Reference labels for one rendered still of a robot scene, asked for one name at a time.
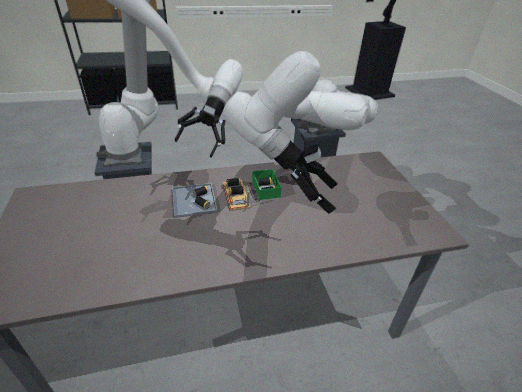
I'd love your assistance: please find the green box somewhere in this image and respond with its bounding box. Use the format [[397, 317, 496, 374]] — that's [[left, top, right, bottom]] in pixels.
[[252, 169, 281, 201]]

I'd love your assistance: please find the yellow battery holder board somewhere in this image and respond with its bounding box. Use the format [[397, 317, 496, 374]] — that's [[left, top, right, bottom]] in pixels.
[[223, 179, 250, 211]]

